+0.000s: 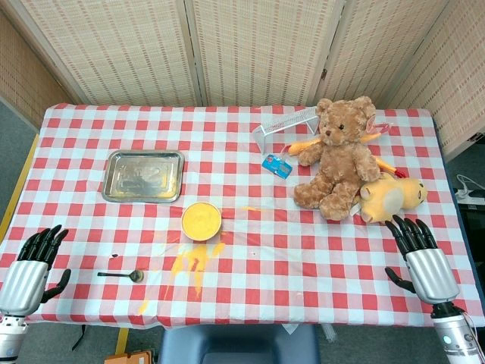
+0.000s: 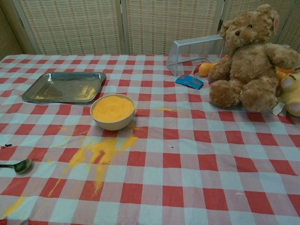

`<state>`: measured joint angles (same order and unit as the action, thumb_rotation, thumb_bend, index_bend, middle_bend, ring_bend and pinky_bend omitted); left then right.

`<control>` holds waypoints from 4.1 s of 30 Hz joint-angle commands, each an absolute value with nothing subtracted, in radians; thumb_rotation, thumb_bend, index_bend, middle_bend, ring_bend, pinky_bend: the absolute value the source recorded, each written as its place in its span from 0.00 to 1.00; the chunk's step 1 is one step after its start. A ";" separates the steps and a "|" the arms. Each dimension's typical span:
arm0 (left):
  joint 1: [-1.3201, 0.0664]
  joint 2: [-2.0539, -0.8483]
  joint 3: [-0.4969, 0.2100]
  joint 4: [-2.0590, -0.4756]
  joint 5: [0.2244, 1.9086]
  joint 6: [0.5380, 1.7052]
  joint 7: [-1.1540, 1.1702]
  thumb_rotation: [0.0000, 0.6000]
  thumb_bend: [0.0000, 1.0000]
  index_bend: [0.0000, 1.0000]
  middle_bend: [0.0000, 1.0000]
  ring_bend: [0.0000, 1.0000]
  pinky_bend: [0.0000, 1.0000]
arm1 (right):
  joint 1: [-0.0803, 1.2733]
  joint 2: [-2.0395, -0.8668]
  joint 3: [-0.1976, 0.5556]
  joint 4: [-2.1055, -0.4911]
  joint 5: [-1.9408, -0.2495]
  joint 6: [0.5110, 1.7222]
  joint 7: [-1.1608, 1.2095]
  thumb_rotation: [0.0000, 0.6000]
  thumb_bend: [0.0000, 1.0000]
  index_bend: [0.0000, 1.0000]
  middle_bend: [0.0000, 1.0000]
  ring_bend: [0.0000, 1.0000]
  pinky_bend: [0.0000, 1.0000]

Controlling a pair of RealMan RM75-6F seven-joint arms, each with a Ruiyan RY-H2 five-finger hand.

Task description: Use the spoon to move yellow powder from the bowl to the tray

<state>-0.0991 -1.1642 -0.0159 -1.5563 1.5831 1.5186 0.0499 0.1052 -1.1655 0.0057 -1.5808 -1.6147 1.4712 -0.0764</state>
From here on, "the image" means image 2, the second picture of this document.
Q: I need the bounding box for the dark metal spoon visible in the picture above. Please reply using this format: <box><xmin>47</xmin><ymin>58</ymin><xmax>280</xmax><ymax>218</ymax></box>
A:
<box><xmin>0</xmin><ymin>158</ymin><xmax>33</xmax><ymax>174</ymax></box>

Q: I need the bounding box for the cream ceramic bowl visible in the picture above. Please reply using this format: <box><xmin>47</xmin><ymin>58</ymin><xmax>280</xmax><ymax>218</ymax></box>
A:
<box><xmin>90</xmin><ymin>93</ymin><xmax>135</xmax><ymax>131</ymax></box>

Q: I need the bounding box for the yellow powder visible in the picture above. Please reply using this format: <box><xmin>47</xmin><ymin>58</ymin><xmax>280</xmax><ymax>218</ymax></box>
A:
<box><xmin>63</xmin><ymin>135</ymin><xmax>139</xmax><ymax>195</ymax></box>

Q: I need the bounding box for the blue card package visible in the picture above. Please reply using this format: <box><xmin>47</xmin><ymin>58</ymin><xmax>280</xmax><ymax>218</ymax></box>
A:
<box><xmin>175</xmin><ymin>75</ymin><xmax>204</xmax><ymax>90</ymax></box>

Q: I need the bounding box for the red white checkered tablecloth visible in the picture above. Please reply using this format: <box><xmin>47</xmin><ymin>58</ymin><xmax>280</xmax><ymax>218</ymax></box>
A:
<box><xmin>0</xmin><ymin>54</ymin><xmax>300</xmax><ymax>225</ymax></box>

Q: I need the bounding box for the silver mesh metal rack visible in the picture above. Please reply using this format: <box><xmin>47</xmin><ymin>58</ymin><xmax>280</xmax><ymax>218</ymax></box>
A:
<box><xmin>166</xmin><ymin>34</ymin><xmax>225</xmax><ymax>77</ymax></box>

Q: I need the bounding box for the stainless steel rectangular tray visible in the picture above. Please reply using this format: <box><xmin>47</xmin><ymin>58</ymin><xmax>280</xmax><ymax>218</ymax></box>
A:
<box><xmin>22</xmin><ymin>72</ymin><xmax>107</xmax><ymax>105</ymax></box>

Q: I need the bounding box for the brown teddy bear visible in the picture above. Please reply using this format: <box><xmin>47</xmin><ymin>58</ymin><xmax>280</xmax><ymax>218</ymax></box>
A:
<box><xmin>208</xmin><ymin>4</ymin><xmax>300</xmax><ymax>112</ymax></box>

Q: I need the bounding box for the woven bamboo folding screen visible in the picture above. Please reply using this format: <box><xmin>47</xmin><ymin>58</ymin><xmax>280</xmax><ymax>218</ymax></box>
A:
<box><xmin>0</xmin><ymin>0</ymin><xmax>300</xmax><ymax>60</ymax></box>

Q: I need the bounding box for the yellow plush toy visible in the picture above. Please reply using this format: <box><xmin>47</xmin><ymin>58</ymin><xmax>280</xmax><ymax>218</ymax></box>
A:
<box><xmin>276</xmin><ymin>70</ymin><xmax>300</xmax><ymax>116</ymax></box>

